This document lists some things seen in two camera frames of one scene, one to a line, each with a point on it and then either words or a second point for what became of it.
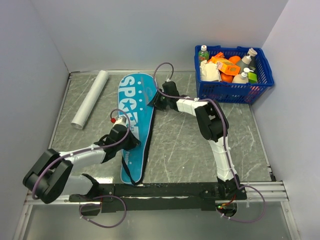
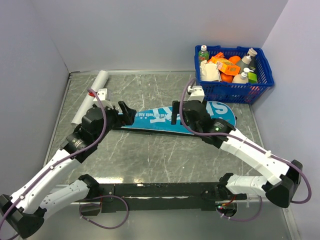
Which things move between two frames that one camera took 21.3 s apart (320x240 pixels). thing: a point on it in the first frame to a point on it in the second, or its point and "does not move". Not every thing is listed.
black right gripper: (155, 101) to (175, 111)
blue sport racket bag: (135, 90) to (160, 119)
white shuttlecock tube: (84, 111) does not move
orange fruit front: (226, 78) does not move
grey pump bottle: (246, 61) does not move
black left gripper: (133, 141) to (129, 114)
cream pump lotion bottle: (242, 78) does not move
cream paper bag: (209, 71) does not move
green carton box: (252, 77) does not move
